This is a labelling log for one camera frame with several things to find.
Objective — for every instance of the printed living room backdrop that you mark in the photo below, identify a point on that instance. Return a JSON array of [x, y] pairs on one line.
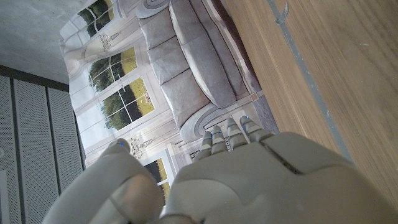
[[186, 62]]

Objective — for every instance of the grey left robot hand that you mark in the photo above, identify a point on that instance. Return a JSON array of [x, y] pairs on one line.
[[248, 186]]

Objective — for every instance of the grey tape outline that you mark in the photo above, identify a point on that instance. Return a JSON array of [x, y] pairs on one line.
[[308, 77]]

